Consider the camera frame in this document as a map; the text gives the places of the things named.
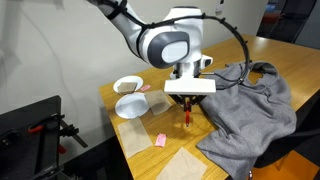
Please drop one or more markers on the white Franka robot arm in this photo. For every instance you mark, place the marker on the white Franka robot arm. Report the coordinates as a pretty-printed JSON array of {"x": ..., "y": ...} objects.
[{"x": 173, "y": 50}]

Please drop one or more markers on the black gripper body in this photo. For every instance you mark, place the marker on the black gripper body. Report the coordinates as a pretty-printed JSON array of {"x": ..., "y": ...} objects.
[{"x": 188, "y": 97}]

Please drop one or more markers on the small pink packet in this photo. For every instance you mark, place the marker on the small pink packet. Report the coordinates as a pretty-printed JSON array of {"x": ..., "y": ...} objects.
[{"x": 161, "y": 140}]

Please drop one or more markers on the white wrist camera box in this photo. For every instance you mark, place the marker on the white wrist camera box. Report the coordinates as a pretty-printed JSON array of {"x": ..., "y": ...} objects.
[{"x": 190, "y": 87}]

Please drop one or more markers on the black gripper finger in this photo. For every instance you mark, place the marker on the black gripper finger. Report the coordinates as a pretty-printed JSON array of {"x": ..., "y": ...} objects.
[
  {"x": 180, "y": 101},
  {"x": 196, "y": 101}
]

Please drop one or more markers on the brown paper napkin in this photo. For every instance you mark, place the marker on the brown paper napkin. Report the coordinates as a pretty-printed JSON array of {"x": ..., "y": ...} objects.
[
  {"x": 135, "y": 136},
  {"x": 126, "y": 87},
  {"x": 181, "y": 166},
  {"x": 158, "y": 101}
]

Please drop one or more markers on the empty white plate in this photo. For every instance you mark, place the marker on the empty white plate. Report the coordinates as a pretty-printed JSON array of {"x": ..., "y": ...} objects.
[{"x": 130, "y": 106}]

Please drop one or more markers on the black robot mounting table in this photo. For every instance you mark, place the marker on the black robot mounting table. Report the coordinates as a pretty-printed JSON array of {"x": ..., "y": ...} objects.
[{"x": 20, "y": 133}]

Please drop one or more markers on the white plate holding napkin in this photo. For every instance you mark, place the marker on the white plate holding napkin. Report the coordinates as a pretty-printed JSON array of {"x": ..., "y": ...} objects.
[{"x": 136, "y": 80}]

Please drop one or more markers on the grey hoodie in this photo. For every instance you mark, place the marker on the grey hoodie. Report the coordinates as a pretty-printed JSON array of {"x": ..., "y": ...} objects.
[{"x": 250, "y": 116}]

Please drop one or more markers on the red pen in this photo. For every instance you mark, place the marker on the red pen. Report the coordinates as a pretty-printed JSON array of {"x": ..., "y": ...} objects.
[{"x": 188, "y": 118}]

